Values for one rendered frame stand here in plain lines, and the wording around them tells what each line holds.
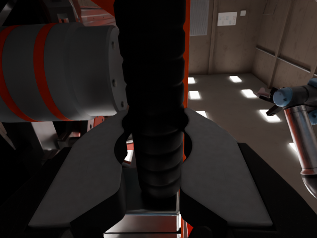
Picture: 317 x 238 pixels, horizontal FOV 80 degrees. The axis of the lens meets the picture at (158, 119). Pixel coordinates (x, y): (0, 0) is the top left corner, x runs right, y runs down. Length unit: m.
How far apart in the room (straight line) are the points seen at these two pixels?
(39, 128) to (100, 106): 0.15
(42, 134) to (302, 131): 0.87
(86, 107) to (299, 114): 0.82
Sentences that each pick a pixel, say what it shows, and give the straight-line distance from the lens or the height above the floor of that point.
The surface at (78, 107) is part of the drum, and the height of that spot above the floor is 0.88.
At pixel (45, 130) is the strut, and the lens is 0.40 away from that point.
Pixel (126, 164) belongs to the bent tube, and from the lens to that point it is 0.32.
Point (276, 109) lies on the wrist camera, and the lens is 1.20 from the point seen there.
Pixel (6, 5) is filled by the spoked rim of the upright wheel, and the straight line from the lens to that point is 0.54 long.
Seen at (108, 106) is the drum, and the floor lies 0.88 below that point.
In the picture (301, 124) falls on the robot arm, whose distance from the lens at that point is 0.93.
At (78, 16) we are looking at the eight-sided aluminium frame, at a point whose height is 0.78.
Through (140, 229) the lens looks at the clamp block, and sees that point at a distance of 0.17.
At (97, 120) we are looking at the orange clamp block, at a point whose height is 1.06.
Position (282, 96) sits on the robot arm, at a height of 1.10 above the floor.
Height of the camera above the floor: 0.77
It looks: 30 degrees up
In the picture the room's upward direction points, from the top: 177 degrees clockwise
